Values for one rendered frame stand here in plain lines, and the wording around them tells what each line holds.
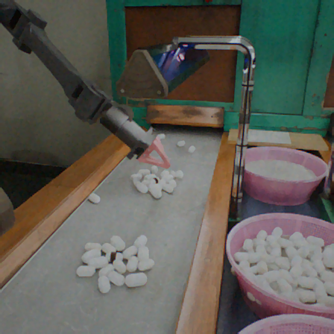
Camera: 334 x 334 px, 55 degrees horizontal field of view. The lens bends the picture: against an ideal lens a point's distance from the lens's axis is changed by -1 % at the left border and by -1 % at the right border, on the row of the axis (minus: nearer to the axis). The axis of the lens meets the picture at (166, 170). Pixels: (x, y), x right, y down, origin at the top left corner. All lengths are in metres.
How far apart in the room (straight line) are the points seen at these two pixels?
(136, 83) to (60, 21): 1.98
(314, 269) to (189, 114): 0.79
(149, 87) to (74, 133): 2.09
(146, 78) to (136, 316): 0.36
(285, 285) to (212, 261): 0.12
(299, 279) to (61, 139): 2.25
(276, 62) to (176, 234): 0.79
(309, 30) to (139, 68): 0.87
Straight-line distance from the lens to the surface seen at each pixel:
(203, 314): 0.51
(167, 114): 1.28
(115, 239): 0.65
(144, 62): 0.50
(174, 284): 0.58
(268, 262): 0.66
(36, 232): 0.72
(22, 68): 2.69
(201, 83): 1.30
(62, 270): 0.64
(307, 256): 0.71
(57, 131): 2.65
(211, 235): 0.66
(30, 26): 1.07
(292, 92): 1.30
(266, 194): 0.96
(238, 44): 0.69
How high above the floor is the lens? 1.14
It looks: 24 degrees down
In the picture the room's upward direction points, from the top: straight up
